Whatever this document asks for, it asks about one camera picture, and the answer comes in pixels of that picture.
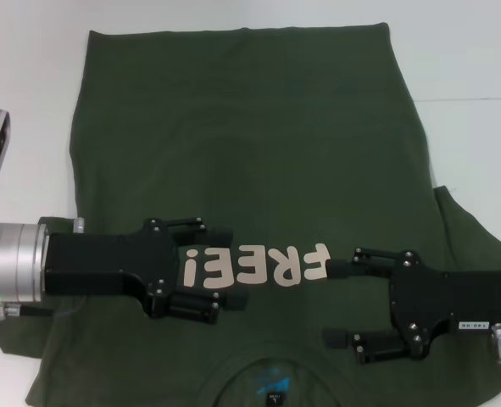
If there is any dark green printed t-shirt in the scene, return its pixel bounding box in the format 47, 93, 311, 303
0, 23, 501, 407

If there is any left arm connector cable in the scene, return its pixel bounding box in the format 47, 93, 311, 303
0, 299, 53, 324

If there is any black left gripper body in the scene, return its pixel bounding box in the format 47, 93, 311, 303
43, 218, 181, 319

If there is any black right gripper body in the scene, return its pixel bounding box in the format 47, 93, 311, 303
387, 249, 501, 362

